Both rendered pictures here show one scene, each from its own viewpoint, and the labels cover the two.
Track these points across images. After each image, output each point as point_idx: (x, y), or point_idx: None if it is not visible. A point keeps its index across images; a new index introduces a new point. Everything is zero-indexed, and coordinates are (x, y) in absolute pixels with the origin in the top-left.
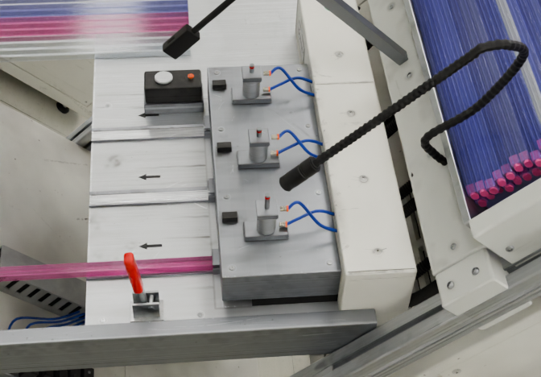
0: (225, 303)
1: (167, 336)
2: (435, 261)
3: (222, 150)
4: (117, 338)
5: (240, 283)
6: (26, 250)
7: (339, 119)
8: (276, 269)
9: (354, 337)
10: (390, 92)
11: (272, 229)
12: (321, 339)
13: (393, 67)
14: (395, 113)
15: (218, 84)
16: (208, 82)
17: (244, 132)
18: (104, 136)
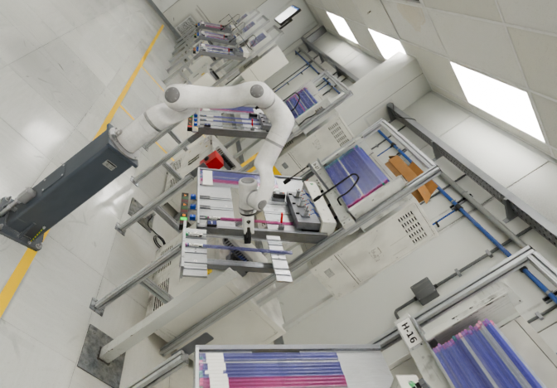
0: (296, 230)
1: (286, 232)
2: (341, 220)
3: (293, 203)
4: (276, 231)
5: (301, 224)
6: None
7: (317, 201)
8: (308, 221)
9: (322, 239)
10: (326, 196)
11: (307, 215)
12: (316, 238)
13: (326, 192)
14: (328, 200)
15: (290, 193)
16: (288, 193)
17: (297, 201)
18: None
